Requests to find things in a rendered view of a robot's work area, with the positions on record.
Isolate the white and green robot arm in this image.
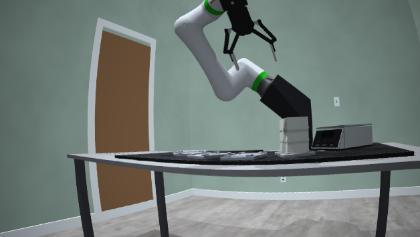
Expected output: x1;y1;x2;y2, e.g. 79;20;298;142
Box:
174;0;274;102

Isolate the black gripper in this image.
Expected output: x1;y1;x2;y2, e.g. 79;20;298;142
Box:
223;6;277;71

